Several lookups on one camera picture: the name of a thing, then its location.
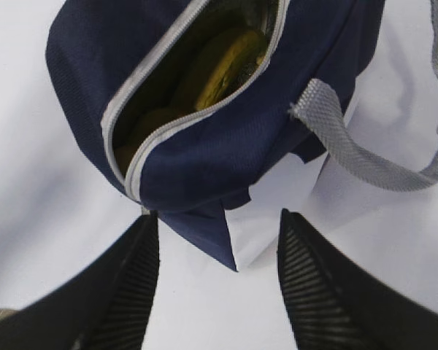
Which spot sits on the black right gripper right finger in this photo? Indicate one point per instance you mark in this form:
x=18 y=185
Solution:
x=332 y=303

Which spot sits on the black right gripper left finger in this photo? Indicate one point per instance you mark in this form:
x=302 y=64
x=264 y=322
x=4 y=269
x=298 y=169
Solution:
x=106 y=306

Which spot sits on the navy and white lunch bag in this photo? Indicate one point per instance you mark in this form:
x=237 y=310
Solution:
x=115 y=66

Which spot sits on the yellow banana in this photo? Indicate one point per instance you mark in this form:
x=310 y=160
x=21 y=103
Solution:
x=216 y=67

